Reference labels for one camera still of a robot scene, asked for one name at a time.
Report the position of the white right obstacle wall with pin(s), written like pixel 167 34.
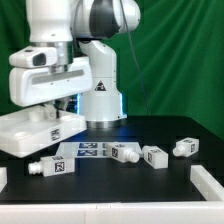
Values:
pixel 206 184

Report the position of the white left wall block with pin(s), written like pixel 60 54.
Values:
pixel 3 178

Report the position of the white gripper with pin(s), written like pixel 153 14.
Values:
pixel 36 78

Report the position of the white front wall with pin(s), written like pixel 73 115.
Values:
pixel 118 213

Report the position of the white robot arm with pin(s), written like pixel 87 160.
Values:
pixel 66 56

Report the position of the white tag sheet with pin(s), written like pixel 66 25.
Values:
pixel 93 149

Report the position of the white square table top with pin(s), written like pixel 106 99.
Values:
pixel 28 131

